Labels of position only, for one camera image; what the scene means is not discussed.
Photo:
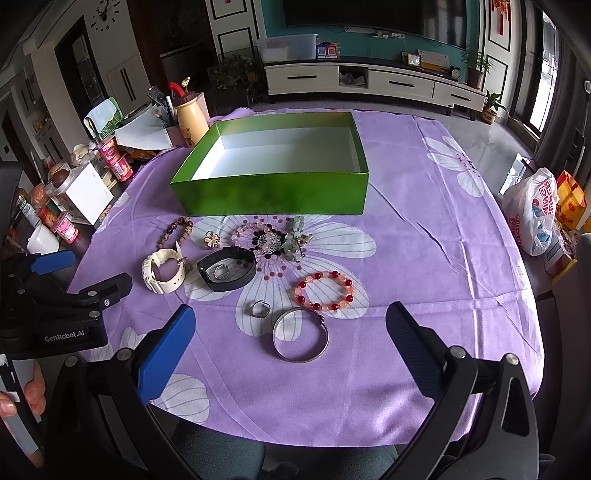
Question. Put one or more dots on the remote control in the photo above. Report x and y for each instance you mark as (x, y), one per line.
(158, 98)

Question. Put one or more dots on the white box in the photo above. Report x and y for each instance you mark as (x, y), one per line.
(85, 191)

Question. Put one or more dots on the yellow bear bottle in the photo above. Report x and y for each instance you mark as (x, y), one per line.
(191, 111)

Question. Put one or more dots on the person's left hand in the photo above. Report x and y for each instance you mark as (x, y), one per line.
(22, 403)

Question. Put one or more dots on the white wrist watch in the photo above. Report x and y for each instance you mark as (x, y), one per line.
(164, 271)

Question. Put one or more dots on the wall clock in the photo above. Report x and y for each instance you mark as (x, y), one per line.
(105, 15)

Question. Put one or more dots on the black wrist watch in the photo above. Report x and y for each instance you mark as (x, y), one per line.
(228, 269)

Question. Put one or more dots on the large dark potted plant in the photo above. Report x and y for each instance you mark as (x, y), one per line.
(231, 83)

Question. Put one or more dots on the green cardboard box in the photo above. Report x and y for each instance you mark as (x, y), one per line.
(277, 163)

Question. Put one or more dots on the potted plant by cabinet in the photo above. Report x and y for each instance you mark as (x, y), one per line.
(492, 106)

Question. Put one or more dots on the gold flower brooch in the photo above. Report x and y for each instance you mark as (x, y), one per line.
(212, 240)

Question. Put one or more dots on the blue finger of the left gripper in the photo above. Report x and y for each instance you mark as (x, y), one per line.
(43, 264)
(101, 295)

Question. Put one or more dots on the white paper sheet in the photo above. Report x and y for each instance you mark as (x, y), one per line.
(145, 132)

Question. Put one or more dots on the purple floral tablecloth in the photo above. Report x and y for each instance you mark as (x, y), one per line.
(432, 236)

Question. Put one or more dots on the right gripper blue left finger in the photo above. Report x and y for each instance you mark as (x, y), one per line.
(159, 352)

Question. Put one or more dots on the white plastic shopping bag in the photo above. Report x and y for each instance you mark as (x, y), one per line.
(530, 207)

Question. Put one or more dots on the pink yogurt cup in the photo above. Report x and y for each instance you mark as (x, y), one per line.
(121, 169)
(108, 150)

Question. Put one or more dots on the television screen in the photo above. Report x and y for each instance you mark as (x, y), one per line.
(443, 21)

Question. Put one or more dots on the yellow red package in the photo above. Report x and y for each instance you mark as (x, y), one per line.
(571, 201)

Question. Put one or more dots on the clear plastic storage bin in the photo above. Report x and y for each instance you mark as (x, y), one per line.
(288, 48)

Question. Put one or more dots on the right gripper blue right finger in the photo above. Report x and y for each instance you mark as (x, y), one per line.
(421, 349)

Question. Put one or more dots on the white tv cabinet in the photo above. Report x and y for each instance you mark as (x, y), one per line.
(366, 79)

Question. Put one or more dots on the silver bangle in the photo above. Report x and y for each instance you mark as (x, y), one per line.
(300, 335)

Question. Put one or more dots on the small alarm clock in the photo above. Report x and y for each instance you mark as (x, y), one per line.
(456, 73)

